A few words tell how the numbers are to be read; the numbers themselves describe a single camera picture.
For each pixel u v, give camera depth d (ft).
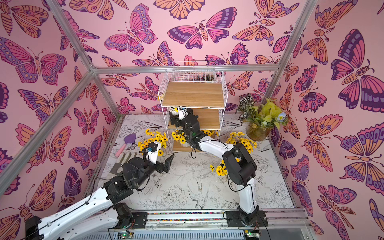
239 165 1.67
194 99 2.30
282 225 2.48
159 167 2.04
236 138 3.01
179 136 2.96
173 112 2.65
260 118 2.88
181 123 2.55
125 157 3.14
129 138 3.48
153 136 2.93
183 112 2.35
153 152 1.91
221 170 2.45
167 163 2.08
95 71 3.05
